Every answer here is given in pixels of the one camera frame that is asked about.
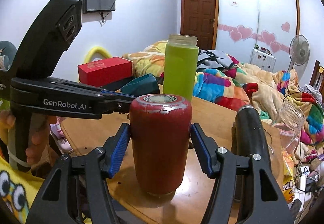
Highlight red thermos cup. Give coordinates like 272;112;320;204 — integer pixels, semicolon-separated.
129;94;192;195

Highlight person's hand holding gripper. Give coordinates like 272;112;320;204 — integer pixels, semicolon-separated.
1;110;57;165

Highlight red rectangular box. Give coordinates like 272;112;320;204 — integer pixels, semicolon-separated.
77;57;132;87

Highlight yellow foam tube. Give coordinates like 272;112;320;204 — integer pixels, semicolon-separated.
84;46;112;63

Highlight dark teal pouch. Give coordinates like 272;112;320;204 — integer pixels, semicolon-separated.
120;73;160;97

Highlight yellow cartoon blanket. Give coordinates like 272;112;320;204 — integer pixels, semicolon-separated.
0;98;92;224

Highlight black thermos bottle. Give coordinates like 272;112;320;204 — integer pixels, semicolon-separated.
232;105;271;204

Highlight clear glass jar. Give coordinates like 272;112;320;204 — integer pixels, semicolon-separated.
270;102;305;155

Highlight green bottle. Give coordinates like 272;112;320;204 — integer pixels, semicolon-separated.
163;35;199;101

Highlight grey black garment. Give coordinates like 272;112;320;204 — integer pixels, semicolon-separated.
197;50;236;70

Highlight brown wooden door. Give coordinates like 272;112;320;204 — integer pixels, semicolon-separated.
181;0;216;50

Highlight colourful patchwork blanket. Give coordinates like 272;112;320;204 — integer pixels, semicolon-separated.
121;40;324;159

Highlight wooden bed headboard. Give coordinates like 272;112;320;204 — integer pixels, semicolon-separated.
309;60;324;97

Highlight white suitcase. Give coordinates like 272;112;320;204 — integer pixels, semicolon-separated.
250;48;276;72

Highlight standing electric fan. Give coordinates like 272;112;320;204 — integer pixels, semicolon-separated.
288;35;310;72

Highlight frosted sliding wardrobe doors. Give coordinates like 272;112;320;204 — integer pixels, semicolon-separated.
215;0;297;69

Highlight small wall monitor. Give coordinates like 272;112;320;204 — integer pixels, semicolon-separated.
82;0;116;14

